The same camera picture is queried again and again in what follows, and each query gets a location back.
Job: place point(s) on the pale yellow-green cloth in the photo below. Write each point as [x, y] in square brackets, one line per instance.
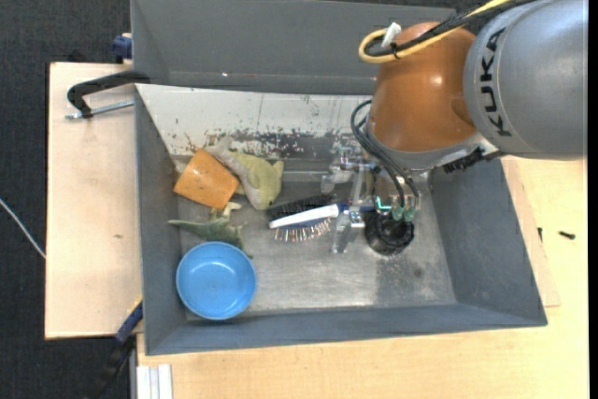
[261, 180]

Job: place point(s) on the white brush with black bristles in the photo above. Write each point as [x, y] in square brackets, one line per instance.
[303, 215]

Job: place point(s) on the grey metal bin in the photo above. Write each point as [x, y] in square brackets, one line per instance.
[317, 275]

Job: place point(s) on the orange plastic cup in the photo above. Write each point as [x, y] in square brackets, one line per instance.
[205, 180]

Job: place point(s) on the green toy dinosaur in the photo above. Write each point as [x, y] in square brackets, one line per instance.
[217, 230]

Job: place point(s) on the black cylinder on white bracket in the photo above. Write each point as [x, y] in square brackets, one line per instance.
[388, 234]

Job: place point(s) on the small black screw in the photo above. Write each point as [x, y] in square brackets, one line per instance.
[567, 236]

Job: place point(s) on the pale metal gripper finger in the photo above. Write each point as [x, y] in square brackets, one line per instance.
[342, 238]
[335, 182]

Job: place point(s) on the blue bowl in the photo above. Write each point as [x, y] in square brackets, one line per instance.
[215, 280]

